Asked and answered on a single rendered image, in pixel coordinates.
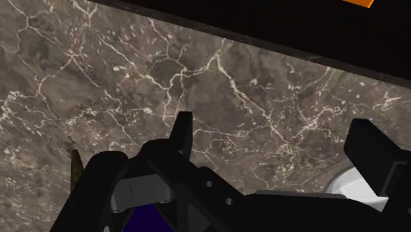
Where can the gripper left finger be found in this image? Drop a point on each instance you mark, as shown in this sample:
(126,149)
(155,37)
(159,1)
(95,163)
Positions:
(179,173)

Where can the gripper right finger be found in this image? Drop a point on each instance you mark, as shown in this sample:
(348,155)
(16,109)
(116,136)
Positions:
(375,154)

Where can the white plate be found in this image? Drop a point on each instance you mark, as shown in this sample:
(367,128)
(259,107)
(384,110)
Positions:
(353,188)

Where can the dark blue object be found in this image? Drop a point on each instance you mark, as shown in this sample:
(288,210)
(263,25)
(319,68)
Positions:
(144,220)

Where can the orange block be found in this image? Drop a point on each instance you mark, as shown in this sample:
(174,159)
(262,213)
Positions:
(361,2)

